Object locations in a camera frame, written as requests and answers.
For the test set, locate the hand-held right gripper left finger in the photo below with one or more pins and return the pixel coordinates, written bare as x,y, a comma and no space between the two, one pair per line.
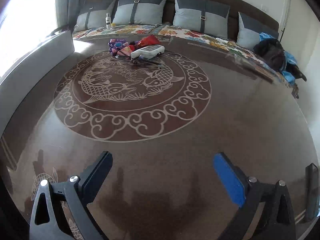
97,177

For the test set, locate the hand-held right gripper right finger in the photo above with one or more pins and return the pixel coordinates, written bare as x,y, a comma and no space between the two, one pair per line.
228,180

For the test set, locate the dark grey upright object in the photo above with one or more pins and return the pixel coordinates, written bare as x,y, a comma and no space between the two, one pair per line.
312,192

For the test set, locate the eyeglasses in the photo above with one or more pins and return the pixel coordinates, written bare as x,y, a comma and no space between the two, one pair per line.
150,61

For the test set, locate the small pink pouch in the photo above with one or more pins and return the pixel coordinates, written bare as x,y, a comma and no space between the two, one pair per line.
125,51

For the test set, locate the grey flat panel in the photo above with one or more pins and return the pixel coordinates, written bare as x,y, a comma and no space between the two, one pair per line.
37,60

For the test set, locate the purple plastic toy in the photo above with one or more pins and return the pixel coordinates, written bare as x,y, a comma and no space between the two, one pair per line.
116,45

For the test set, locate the black bag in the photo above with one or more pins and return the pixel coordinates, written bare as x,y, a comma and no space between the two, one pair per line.
271,52

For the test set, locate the dark bag with blue cloth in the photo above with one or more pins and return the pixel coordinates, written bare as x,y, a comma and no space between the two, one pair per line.
290,60

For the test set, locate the white rectangular box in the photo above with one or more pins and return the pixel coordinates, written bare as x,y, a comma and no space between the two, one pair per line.
148,50

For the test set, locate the red packet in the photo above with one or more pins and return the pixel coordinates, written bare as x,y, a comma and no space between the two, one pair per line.
148,41

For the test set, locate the floral bedspread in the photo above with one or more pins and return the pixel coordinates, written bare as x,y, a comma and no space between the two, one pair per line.
195,35

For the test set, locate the white bottle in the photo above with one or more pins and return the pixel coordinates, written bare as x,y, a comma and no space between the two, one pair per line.
108,21

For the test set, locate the thin metal pole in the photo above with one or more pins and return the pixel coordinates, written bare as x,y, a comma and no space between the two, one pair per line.
286,12

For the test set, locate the grey curtain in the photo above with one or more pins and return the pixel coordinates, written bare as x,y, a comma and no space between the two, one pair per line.
72,0

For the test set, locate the white wall socket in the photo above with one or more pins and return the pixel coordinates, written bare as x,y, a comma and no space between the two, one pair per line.
264,8

